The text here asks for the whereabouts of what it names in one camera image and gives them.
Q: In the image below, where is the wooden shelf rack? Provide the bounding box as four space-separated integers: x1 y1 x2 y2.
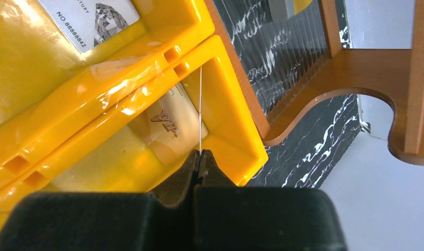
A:
206 1 424 165

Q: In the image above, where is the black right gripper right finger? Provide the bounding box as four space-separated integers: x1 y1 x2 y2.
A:
194 150 348 250

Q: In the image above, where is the beige card in bin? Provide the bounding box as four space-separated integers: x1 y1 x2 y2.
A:
128 83 208 165

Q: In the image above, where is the small yellow object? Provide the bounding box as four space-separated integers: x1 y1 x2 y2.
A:
293 0 312 15

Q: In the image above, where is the orange three-compartment bin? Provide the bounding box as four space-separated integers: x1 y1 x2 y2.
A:
0 1 268 231

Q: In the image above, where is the silver card in bin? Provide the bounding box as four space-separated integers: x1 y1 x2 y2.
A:
39 0 140 53

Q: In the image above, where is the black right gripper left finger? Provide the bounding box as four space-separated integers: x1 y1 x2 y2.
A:
0 150 200 250

